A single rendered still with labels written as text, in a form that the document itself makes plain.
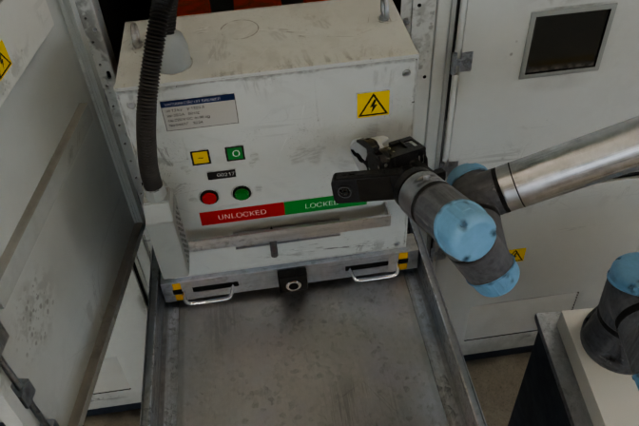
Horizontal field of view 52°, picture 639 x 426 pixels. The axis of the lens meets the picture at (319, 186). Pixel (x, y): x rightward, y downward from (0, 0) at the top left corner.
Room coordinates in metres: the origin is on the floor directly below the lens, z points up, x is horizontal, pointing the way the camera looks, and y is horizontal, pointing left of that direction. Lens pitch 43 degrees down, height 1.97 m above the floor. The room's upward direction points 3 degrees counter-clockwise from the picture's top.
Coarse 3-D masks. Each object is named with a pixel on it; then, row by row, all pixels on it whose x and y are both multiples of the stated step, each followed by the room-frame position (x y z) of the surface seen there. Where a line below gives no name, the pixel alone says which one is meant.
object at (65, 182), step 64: (0, 0) 0.89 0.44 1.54; (0, 64) 0.82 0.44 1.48; (64, 64) 1.05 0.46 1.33; (0, 128) 0.80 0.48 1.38; (64, 128) 0.97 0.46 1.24; (0, 192) 0.73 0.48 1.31; (64, 192) 0.89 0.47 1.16; (0, 256) 0.67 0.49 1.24; (64, 256) 0.81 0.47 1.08; (128, 256) 1.01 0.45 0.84; (0, 320) 0.60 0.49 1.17; (64, 320) 0.72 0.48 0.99; (0, 384) 0.50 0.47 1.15; (64, 384) 0.64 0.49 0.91
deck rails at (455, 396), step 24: (408, 288) 0.86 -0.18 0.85; (432, 288) 0.81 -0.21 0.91; (168, 312) 0.84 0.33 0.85; (432, 312) 0.79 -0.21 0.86; (168, 336) 0.78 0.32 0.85; (432, 336) 0.74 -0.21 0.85; (168, 360) 0.72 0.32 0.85; (432, 360) 0.68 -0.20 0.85; (456, 360) 0.64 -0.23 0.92; (168, 384) 0.67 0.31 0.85; (456, 384) 0.62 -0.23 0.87; (168, 408) 0.62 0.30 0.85; (456, 408) 0.58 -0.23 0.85
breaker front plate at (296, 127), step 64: (384, 64) 0.91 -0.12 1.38; (128, 128) 0.86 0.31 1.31; (192, 128) 0.87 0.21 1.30; (256, 128) 0.89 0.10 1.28; (320, 128) 0.90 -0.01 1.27; (384, 128) 0.91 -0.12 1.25; (192, 192) 0.87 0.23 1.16; (256, 192) 0.88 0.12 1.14; (320, 192) 0.90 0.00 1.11; (192, 256) 0.87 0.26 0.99; (256, 256) 0.88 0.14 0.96; (320, 256) 0.89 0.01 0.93
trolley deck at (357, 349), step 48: (336, 288) 0.88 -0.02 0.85; (384, 288) 0.87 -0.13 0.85; (192, 336) 0.78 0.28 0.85; (240, 336) 0.77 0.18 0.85; (288, 336) 0.76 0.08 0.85; (336, 336) 0.76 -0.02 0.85; (384, 336) 0.75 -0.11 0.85; (144, 384) 0.67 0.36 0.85; (192, 384) 0.67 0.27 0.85; (240, 384) 0.66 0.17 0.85; (288, 384) 0.65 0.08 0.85; (336, 384) 0.65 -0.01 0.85; (384, 384) 0.64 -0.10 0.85; (432, 384) 0.64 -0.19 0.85
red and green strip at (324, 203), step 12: (264, 204) 0.88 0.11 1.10; (276, 204) 0.89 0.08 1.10; (288, 204) 0.89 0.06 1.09; (300, 204) 0.89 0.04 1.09; (312, 204) 0.89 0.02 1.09; (324, 204) 0.90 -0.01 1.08; (336, 204) 0.90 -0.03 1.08; (348, 204) 0.90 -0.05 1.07; (360, 204) 0.90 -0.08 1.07; (204, 216) 0.87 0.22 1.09; (216, 216) 0.87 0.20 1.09; (228, 216) 0.88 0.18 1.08; (240, 216) 0.88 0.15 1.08; (252, 216) 0.88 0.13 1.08; (264, 216) 0.88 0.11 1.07
